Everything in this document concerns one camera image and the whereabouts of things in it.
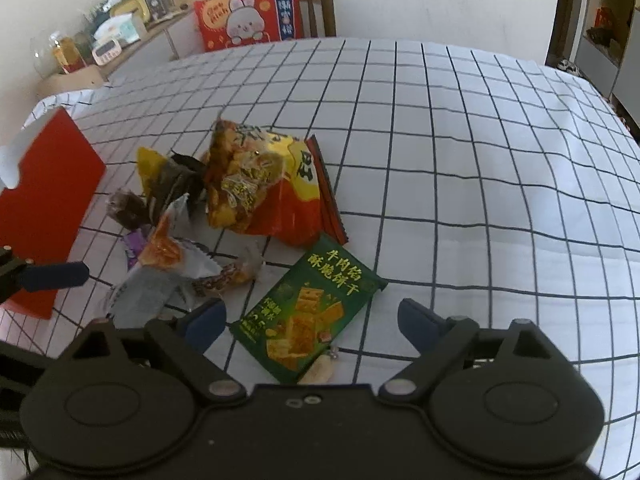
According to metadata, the clear-wrapped dark brown snack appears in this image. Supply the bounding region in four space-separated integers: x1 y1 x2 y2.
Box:
107 189 151 229

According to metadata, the yellow snack packet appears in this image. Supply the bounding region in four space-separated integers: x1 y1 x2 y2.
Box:
136 146 207 212

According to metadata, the cooking oil bottle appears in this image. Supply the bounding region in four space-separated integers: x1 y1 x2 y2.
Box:
50 33 87 75

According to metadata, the light wooden crate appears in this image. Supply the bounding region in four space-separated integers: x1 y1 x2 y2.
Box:
36 64 109 102

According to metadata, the clear-wrapped brown sausage snack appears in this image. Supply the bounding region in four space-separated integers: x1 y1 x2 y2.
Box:
192 247 266 297

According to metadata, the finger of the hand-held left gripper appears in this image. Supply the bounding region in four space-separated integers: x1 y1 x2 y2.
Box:
20 261 91 292

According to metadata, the purple candy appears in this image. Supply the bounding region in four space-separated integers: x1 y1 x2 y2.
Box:
122 227 152 272

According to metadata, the white digital timer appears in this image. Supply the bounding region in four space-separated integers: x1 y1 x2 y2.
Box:
92 38 124 65

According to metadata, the large orange snack bag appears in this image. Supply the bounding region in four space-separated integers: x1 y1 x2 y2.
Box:
202 119 349 247

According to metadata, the red rabbit print cushion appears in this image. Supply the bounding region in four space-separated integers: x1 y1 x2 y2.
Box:
193 0 305 54

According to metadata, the white packet with orange snack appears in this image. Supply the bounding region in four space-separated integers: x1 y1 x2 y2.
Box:
137 194 222 282

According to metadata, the grey storage shelf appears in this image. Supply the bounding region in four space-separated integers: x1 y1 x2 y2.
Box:
544 0 640 128

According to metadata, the yellow storage box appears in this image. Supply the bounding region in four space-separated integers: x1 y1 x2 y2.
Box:
109 0 152 24

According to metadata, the pale green tissue box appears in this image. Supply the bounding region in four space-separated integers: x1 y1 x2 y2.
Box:
94 14 149 45

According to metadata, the green biscuit packet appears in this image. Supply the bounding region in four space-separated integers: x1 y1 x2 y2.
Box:
229 232 389 385

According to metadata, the silver white snack packet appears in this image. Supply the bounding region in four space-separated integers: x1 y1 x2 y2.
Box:
102 260 221 322

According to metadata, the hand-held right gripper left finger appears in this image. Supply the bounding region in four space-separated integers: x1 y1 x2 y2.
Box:
64 299 247 403

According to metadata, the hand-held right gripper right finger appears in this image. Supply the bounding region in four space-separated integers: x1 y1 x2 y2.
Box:
379 298 567 403

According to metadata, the wooden chair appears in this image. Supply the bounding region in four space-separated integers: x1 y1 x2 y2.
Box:
270 0 337 39

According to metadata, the light wooden side cabinet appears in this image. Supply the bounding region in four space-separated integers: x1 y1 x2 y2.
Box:
106 0 212 87

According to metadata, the small beige wrapped candy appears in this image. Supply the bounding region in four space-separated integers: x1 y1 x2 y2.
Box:
299 347 342 385

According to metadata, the red cardboard box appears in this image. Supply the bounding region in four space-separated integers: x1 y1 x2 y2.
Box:
0 106 107 320

